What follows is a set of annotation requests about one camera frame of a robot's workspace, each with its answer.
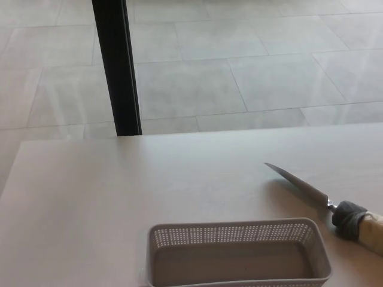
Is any steel kitchen knife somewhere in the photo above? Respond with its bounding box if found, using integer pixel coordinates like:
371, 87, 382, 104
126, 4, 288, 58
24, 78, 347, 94
263, 162, 383, 257

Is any grey perforated plastic basket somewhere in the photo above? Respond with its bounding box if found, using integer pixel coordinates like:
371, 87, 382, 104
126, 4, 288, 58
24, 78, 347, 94
145, 217, 332, 287

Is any black vertical post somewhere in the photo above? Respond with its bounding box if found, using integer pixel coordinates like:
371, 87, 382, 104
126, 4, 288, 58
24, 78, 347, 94
91, 0, 143, 137

